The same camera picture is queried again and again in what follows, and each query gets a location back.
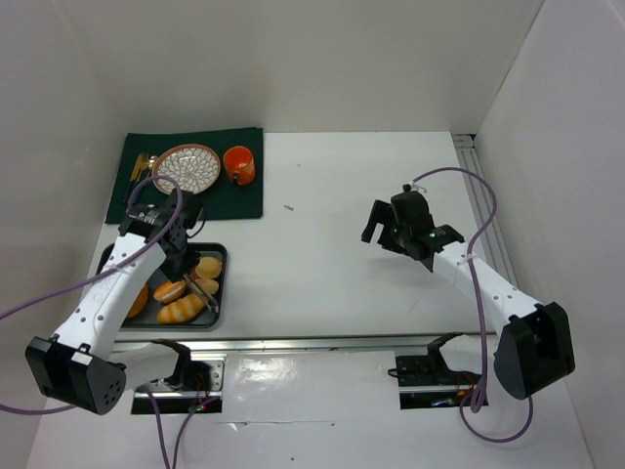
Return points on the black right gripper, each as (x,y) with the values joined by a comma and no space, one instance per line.
(387,231)

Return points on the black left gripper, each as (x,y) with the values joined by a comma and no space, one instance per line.
(182,266)

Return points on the silver metal tongs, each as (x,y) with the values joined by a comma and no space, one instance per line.
(211,302)

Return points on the round sugar-topped bun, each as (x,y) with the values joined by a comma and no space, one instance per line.
(139,303)

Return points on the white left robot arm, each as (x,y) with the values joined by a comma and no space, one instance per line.
(76,364)

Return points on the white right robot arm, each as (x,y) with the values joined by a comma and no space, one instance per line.
(534,348)

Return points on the striped long bread loaf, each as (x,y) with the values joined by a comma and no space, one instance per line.
(182,310)

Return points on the round yellow bun upper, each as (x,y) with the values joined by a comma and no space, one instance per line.
(209,267)

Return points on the round yellow bun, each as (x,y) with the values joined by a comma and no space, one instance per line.
(209,267)
(208,285)

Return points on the round yellow bun lower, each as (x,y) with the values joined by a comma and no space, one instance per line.
(208,285)

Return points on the cream sandwich bun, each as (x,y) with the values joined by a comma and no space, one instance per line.
(169,291)

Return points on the black baking tray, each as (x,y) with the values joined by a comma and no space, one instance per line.
(147,318)

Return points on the dark green cloth mat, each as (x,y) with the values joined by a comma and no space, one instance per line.
(222,201)

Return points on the floral patterned plate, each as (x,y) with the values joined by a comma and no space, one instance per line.
(193,167)

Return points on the orange mug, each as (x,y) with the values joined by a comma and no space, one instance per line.
(240,165)

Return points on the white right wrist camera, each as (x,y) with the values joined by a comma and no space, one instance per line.
(413,187)

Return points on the gold spoon green handle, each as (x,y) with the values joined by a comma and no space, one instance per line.
(150,163)

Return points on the gold fork green handle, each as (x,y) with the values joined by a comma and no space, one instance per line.
(141,157)

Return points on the aluminium rail right side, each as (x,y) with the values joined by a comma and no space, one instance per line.
(492,241)

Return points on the aluminium rail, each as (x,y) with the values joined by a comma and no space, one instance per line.
(492,241)
(205,342)

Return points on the aluminium rail front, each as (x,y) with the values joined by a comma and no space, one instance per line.
(205,342)

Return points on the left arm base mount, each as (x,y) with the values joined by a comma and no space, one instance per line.
(202,391)

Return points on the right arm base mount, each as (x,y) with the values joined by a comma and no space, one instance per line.
(426,381)

